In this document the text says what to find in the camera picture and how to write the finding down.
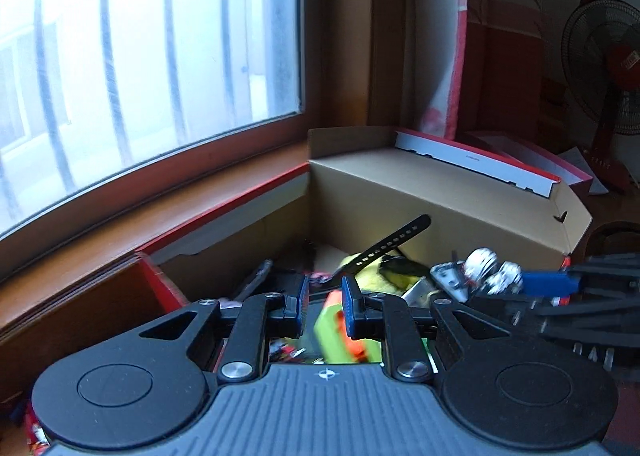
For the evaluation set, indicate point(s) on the red printed packet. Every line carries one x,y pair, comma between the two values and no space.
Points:
36,428

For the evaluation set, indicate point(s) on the red standing fan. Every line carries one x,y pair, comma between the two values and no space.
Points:
610,71

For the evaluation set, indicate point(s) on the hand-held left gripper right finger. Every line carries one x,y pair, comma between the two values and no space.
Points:
350,308

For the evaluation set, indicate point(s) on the dark round object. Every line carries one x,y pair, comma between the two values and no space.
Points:
612,238

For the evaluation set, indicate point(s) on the yellow plush toy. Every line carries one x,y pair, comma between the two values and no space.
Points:
390,278

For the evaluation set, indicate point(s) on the row of window bars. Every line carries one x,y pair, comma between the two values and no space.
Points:
112,71

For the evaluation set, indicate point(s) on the wooden window sill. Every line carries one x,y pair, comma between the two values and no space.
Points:
125,241

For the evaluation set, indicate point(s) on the floral red beige curtain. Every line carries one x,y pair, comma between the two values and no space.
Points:
505,36

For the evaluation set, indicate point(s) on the white curtain red hem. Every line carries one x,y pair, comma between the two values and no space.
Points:
442,51

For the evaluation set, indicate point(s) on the frosted glass window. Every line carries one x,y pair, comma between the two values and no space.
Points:
140,56

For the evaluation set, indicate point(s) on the neon green orange toy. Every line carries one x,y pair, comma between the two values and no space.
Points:
327,331

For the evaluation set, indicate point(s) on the pink red box lid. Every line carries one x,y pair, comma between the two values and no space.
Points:
530,151

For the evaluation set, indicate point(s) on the shiny chrome round fitting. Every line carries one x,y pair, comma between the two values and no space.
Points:
480,261

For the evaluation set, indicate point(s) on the red cardboard shoe box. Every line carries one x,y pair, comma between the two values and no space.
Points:
440,206

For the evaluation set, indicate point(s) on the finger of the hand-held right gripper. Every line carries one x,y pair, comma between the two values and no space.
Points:
590,316
545,282

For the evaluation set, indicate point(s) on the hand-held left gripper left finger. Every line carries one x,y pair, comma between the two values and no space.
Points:
301,306

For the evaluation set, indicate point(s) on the small white printed box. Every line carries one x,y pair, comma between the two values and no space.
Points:
417,293

